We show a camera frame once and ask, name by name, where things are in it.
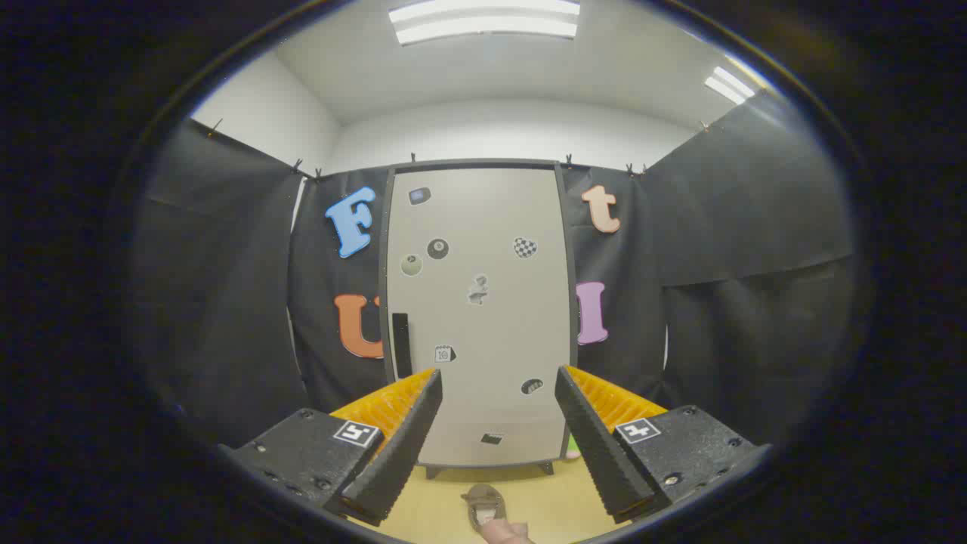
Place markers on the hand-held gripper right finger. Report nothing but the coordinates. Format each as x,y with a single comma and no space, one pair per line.
593,442

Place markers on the ceiling light panel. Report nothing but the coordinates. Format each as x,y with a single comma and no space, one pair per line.
483,21
729,84

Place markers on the black backdrop cloth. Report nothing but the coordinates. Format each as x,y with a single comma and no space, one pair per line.
219,302

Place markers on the brown fuzzy shoe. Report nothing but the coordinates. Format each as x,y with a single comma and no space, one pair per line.
480,499

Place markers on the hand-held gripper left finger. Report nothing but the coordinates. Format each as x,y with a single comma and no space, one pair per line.
408,438

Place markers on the green and pink plush toy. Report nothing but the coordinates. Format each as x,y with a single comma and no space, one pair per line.
573,447

